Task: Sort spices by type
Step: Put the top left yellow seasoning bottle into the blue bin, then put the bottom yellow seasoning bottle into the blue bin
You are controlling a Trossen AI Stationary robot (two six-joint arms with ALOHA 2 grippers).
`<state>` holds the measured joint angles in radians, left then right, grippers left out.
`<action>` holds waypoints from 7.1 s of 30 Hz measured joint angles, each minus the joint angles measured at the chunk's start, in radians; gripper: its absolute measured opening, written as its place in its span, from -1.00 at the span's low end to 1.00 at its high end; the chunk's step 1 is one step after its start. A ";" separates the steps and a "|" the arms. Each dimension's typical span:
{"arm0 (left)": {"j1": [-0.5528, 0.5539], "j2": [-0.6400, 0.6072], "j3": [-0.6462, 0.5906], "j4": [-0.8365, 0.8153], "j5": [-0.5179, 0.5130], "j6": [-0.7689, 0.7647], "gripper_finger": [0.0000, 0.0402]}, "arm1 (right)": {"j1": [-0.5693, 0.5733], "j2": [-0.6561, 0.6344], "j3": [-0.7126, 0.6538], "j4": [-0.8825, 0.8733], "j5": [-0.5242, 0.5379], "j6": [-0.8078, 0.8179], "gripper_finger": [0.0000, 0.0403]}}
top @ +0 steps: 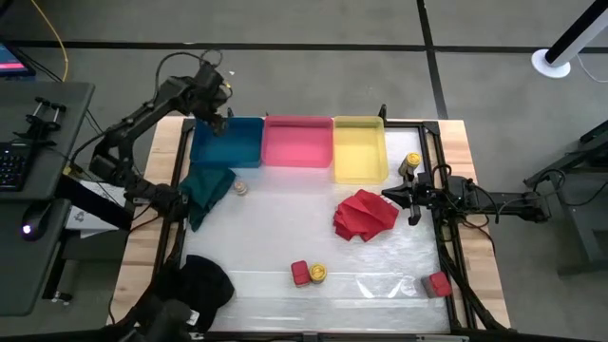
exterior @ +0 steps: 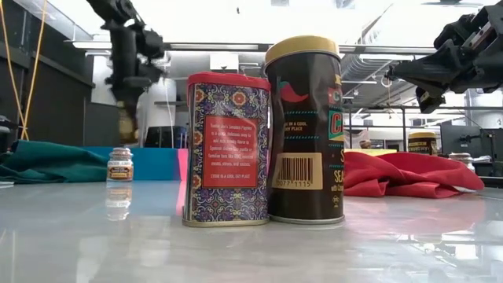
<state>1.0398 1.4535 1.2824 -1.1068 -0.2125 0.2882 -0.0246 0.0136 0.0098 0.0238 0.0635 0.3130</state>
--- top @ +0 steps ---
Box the blue plastic bin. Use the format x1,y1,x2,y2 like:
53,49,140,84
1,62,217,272
189,116,265,170

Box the monitor with pink screen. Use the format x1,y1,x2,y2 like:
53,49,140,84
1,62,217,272
0,42,37,80

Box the white floor cable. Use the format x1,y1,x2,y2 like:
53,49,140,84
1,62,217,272
577,54,608,85

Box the grey desk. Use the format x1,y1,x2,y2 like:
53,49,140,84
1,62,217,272
0,81,96,317

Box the black metal cart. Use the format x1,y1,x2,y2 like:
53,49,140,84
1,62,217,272
522,121,608,276

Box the white printed paper box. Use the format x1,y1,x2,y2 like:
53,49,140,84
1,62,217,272
64,178,129,238

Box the pink plastic bin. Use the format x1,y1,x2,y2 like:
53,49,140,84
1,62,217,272
261,115,335,169

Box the red-lid patterned spice tin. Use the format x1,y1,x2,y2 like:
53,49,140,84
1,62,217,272
290,259,313,288

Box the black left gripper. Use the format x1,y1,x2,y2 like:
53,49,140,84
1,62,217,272
189,65,234,138

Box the yellow plastic bin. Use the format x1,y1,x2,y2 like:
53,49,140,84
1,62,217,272
332,115,390,185

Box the black keyboard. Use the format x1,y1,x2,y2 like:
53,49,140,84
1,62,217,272
0,142,30,192

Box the teal cloth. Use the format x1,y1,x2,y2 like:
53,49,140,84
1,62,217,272
178,164,238,233

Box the glossy white table mat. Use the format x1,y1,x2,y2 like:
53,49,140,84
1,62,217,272
182,127,451,333

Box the black computer mouse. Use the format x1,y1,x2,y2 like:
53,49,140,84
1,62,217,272
19,201,52,242

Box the red block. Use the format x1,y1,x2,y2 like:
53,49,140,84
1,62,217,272
420,271,453,299

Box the black metal table frame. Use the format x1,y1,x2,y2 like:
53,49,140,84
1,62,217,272
142,104,509,342

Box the red cloth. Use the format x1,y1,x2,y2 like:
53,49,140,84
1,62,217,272
332,188,400,243

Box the yellow cable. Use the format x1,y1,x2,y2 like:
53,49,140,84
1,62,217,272
28,0,70,83

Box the black clamp stand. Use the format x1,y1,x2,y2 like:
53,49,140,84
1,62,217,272
13,96,67,146

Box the white and black floor stand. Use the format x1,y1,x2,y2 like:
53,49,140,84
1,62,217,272
530,0,608,80

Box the black knit beanie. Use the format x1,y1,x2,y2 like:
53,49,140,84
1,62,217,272
156,254,237,333

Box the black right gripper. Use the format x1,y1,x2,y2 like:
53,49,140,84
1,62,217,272
381,172,446,228

